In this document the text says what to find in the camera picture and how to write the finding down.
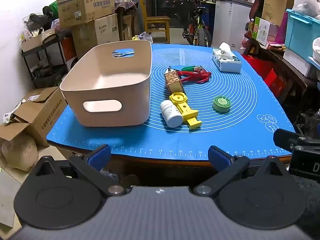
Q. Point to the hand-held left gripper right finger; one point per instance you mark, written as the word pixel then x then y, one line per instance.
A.
pixel 220 156

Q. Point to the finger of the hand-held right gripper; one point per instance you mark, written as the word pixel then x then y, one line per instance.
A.
pixel 285 138

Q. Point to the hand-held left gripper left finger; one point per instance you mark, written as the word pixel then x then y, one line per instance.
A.
pixel 100 155

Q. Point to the beige plastic basket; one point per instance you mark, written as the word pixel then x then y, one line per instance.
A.
pixel 112 115

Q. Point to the yellow plastic tool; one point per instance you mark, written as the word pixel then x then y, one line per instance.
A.
pixel 188 116

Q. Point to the green round tin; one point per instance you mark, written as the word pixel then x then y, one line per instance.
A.
pixel 222 104

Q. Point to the white pill bottle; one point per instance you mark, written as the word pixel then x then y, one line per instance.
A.
pixel 171 113

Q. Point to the brown cork-patterned box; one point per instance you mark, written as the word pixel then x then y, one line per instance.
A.
pixel 175 83

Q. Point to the person's right forearm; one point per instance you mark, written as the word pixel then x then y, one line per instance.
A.
pixel 307 205

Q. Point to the grey fleece garment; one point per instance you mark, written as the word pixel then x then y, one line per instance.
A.
pixel 110 176

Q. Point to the blue silicone mat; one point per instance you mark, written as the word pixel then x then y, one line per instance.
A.
pixel 237 140

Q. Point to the black plastic bag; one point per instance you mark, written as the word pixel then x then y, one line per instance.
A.
pixel 308 120

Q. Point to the red shopping bag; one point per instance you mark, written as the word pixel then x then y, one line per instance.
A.
pixel 272 80

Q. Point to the dark wooden side table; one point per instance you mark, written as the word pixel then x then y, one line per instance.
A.
pixel 290 72

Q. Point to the opened cardboard box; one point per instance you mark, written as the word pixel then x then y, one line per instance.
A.
pixel 40 117

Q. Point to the white storage box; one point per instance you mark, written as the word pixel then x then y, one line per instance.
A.
pixel 296 62

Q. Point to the white tissue pack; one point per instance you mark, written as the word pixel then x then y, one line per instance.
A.
pixel 226 61

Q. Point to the grey scissors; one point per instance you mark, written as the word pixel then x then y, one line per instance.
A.
pixel 122 53

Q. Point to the black utility cart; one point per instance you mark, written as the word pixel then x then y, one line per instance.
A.
pixel 42 65

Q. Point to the teal storage bin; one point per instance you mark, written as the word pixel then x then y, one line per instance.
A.
pixel 300 32

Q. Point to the red white carton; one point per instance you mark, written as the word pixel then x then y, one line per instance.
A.
pixel 68 50

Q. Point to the green white carton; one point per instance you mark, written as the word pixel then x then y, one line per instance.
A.
pixel 261 31

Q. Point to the large brown cardboard box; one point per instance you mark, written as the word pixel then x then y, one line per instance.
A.
pixel 100 35

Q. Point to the yellow bottles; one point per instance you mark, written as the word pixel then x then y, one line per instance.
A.
pixel 135 37

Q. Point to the clear plastic bag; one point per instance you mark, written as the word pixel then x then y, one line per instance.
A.
pixel 145 36

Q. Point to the white chest freezer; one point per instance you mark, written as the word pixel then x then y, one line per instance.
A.
pixel 232 22

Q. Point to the black green bicycle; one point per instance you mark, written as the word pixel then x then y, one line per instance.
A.
pixel 198 30

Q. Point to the beige storage bin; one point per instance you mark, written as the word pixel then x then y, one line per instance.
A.
pixel 35 41

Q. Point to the brown paper bag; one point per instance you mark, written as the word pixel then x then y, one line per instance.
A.
pixel 276 2

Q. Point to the wooden chair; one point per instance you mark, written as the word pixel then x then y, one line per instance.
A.
pixel 157 21

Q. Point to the blue-printed cardboard box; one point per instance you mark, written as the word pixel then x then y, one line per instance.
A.
pixel 85 7

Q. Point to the dark glass door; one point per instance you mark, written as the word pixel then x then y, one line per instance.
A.
pixel 170 5

